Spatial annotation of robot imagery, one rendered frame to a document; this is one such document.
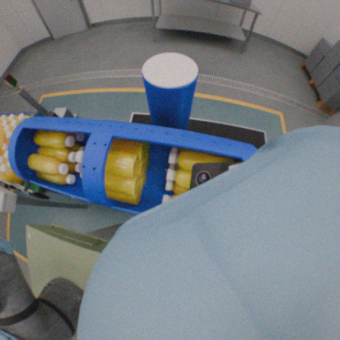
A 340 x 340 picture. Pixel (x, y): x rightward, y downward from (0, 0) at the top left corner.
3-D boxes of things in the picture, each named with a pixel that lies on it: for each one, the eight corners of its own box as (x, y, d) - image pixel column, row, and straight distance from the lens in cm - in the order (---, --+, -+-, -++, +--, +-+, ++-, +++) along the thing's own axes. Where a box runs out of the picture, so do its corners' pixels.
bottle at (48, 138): (46, 139, 81) (75, 144, 69) (36, 148, 78) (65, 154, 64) (42, 126, 79) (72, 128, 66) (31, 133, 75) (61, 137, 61)
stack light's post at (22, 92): (87, 149, 196) (19, 92, 124) (84, 148, 198) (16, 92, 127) (88, 146, 197) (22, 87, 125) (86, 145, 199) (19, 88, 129)
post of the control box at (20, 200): (86, 208, 183) (8, 203, 107) (83, 208, 185) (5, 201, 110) (86, 205, 182) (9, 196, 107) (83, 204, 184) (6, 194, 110)
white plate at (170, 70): (204, 60, 93) (204, 62, 94) (156, 48, 100) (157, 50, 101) (187, 94, 73) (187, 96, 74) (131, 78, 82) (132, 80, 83)
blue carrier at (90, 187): (222, 220, 70) (253, 241, 45) (45, 181, 93) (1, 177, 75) (233, 153, 71) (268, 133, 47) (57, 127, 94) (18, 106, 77)
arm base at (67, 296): (95, 330, 53) (81, 353, 48) (50, 307, 58) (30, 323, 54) (97, 293, 42) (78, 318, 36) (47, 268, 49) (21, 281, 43)
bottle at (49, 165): (28, 152, 75) (58, 158, 62) (40, 154, 80) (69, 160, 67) (25, 168, 76) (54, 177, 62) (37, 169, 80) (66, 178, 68)
